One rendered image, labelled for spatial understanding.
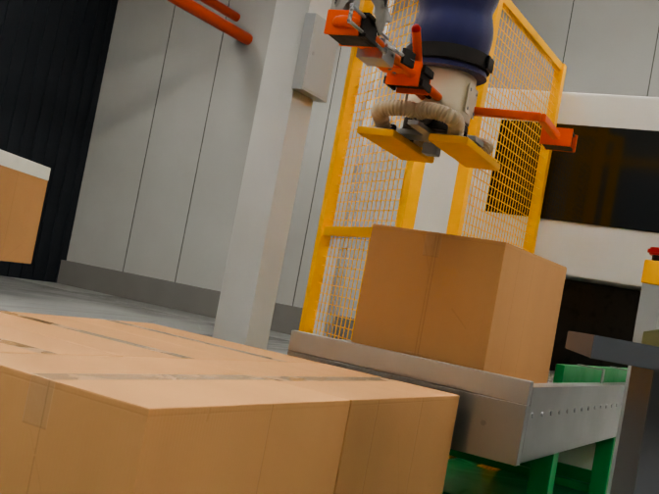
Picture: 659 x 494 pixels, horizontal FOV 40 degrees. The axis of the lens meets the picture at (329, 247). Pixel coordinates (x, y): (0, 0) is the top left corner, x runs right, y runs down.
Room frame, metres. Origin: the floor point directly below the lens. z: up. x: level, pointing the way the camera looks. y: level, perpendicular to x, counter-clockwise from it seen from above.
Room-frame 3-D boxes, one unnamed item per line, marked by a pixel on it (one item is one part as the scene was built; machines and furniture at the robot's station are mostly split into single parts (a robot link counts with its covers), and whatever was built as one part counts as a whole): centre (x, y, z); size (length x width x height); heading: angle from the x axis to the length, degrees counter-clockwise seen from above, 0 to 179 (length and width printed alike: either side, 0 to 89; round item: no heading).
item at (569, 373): (3.63, -1.23, 0.60); 1.60 x 0.11 x 0.09; 151
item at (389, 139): (2.40, -0.13, 1.17); 0.34 x 0.10 x 0.05; 156
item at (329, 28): (1.81, 0.04, 1.27); 0.08 x 0.07 x 0.05; 156
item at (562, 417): (3.29, -1.11, 0.50); 2.31 x 0.05 x 0.19; 151
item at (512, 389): (2.43, -0.25, 0.58); 0.70 x 0.03 x 0.06; 61
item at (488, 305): (2.73, -0.43, 0.75); 0.60 x 0.40 x 0.40; 149
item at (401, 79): (2.13, -0.11, 1.27); 0.10 x 0.08 x 0.06; 66
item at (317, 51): (3.52, 0.18, 1.62); 0.20 x 0.05 x 0.30; 151
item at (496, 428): (2.42, -0.25, 0.47); 0.70 x 0.03 x 0.15; 61
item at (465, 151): (2.32, -0.30, 1.17); 0.34 x 0.10 x 0.05; 156
